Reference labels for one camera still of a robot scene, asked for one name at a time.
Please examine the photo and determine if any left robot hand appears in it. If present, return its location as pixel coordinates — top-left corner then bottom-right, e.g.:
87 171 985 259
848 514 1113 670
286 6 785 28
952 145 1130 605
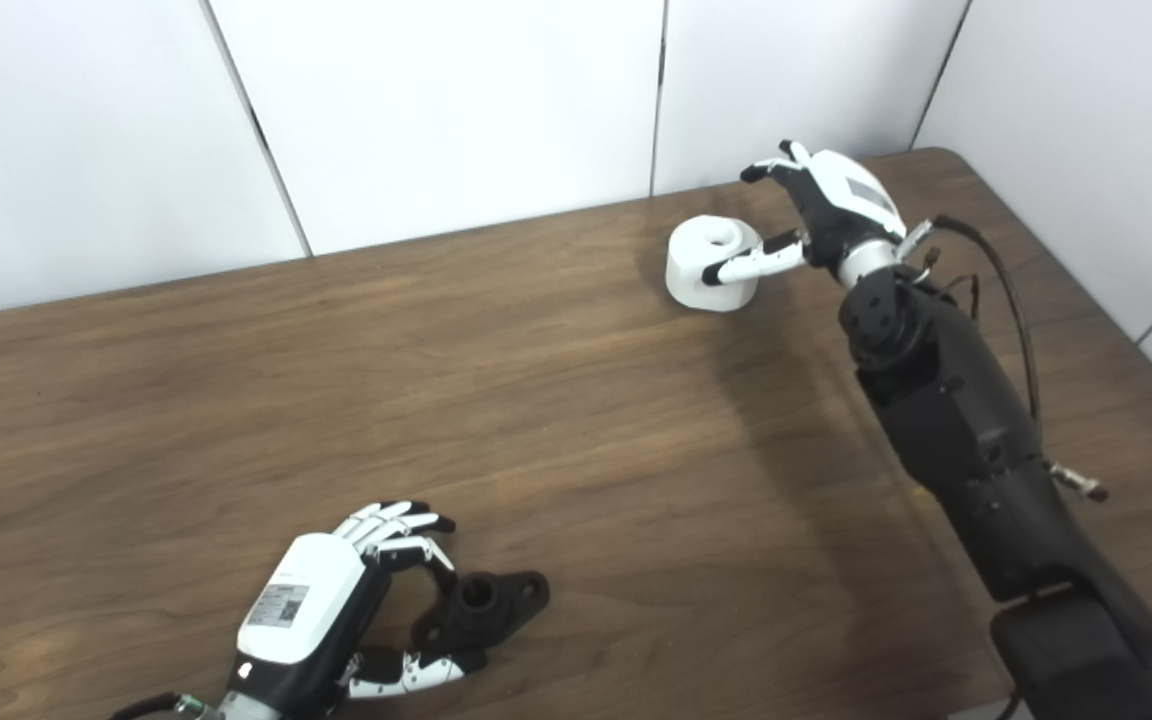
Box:
221 500 487 719

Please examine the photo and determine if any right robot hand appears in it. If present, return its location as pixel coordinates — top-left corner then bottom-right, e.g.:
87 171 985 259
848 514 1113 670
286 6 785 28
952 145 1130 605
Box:
701 140 909 286

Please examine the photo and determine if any round white plastic piece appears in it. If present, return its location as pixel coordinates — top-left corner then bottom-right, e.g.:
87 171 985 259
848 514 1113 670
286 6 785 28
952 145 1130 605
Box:
665 215 764 313

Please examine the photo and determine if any black plastic holder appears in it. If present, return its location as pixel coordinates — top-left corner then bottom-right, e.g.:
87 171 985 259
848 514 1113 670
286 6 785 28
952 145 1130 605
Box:
411 570 550 651

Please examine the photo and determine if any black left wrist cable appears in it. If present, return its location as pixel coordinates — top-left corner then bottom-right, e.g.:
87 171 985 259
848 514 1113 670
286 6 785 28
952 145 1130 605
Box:
108 692 187 720

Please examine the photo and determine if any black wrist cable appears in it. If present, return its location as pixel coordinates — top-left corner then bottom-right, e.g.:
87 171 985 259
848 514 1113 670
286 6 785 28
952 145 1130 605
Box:
901 215 1109 501
108 692 187 720

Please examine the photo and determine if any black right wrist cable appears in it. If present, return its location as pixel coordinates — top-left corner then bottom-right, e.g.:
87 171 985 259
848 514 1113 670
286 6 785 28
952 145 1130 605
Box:
901 215 1109 501

